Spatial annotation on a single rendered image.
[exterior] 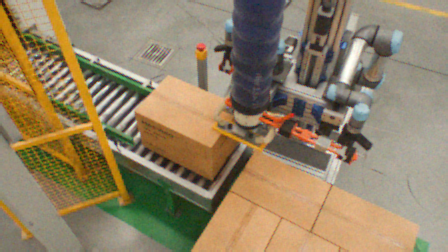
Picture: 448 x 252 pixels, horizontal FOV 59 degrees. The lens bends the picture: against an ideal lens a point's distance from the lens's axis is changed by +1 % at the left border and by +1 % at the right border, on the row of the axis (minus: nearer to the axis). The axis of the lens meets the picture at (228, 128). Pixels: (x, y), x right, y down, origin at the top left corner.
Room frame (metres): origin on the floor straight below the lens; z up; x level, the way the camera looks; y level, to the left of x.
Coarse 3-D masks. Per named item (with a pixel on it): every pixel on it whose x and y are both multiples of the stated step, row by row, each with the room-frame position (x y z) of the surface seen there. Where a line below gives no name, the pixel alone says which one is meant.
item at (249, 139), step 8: (216, 128) 1.47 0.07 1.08; (224, 128) 1.46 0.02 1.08; (232, 128) 1.46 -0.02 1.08; (232, 136) 1.41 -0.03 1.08; (240, 136) 1.41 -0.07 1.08; (248, 136) 1.40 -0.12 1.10; (256, 136) 1.41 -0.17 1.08; (248, 144) 1.35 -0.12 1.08; (256, 144) 1.35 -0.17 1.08; (264, 144) 1.36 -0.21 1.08
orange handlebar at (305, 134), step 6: (228, 102) 1.57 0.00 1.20; (264, 114) 1.49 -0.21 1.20; (264, 120) 1.44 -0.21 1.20; (276, 126) 1.40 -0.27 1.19; (294, 132) 1.36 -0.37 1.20; (306, 132) 1.36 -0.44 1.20; (300, 138) 1.33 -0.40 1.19; (306, 138) 1.31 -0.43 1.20; (330, 144) 1.28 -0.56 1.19; (330, 150) 1.24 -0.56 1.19
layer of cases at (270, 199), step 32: (256, 160) 1.60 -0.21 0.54; (256, 192) 1.34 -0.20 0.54; (288, 192) 1.34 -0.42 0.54; (320, 192) 1.35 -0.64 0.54; (224, 224) 1.10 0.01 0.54; (256, 224) 1.10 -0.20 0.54; (288, 224) 1.11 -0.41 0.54; (320, 224) 1.11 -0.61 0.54; (352, 224) 1.12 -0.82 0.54; (384, 224) 1.13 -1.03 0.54; (416, 224) 1.13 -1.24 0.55
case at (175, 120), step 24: (168, 96) 1.84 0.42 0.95; (192, 96) 1.84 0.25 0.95; (216, 96) 1.85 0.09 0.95; (144, 120) 1.66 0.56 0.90; (168, 120) 1.63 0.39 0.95; (192, 120) 1.63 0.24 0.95; (144, 144) 1.69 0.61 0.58; (168, 144) 1.58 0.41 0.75; (192, 144) 1.48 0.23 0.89; (216, 144) 1.47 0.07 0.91; (192, 168) 1.49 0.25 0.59; (216, 168) 1.46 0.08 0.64
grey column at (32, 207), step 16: (0, 144) 1.03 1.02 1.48; (0, 160) 0.99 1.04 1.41; (16, 160) 1.04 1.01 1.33; (0, 176) 0.95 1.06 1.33; (16, 176) 1.00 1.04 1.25; (32, 176) 1.06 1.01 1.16; (0, 192) 0.92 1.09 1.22; (16, 192) 0.96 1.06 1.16; (32, 192) 1.01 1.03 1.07; (16, 208) 0.92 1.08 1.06; (32, 208) 0.97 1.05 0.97; (48, 208) 1.03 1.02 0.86; (32, 224) 0.93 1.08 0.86; (48, 224) 0.98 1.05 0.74; (64, 224) 1.04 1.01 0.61; (48, 240) 0.93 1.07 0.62; (64, 240) 0.99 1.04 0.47; (80, 240) 1.18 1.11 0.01
